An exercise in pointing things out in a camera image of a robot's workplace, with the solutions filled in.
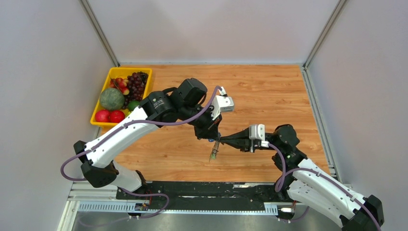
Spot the right red apple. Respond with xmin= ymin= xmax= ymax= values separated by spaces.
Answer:
xmin=109 ymin=110 xmax=126 ymax=123

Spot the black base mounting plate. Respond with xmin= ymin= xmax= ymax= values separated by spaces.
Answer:
xmin=115 ymin=181 xmax=298 ymax=212

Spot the green lime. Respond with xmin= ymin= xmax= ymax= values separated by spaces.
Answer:
xmin=127 ymin=101 xmax=140 ymax=111

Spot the green melon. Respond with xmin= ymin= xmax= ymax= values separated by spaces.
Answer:
xmin=99 ymin=88 xmax=125 ymax=111

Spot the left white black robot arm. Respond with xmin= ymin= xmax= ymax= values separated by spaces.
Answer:
xmin=76 ymin=78 xmax=234 ymax=199

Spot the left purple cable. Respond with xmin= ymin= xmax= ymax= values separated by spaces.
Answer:
xmin=60 ymin=85 xmax=223 ymax=220

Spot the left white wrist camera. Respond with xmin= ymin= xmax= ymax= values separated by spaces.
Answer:
xmin=210 ymin=86 xmax=235 ymax=120

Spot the slotted cable duct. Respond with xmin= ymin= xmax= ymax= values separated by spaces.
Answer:
xmin=78 ymin=203 xmax=279 ymax=216

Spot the left red apple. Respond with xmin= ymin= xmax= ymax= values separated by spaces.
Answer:
xmin=94 ymin=109 xmax=110 ymax=123

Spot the dark purple grape bunch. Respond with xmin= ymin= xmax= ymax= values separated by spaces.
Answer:
xmin=121 ymin=72 xmax=148 ymax=109

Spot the aluminium frame rail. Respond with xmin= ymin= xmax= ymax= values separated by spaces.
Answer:
xmin=58 ymin=181 xmax=340 ymax=231

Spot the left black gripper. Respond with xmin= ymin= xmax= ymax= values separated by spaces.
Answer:
xmin=179 ymin=103 xmax=223 ymax=142

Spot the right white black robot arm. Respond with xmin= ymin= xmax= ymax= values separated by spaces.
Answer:
xmin=219 ymin=124 xmax=384 ymax=231

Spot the yellow plastic fruit tray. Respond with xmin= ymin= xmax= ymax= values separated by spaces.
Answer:
xmin=90 ymin=67 xmax=153 ymax=128

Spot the red apple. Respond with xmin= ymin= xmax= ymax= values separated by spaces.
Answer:
xmin=109 ymin=110 xmax=126 ymax=123
xmin=94 ymin=109 xmax=110 ymax=123

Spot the silver carabiner keyring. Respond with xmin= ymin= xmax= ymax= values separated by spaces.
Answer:
xmin=208 ymin=140 xmax=221 ymax=162

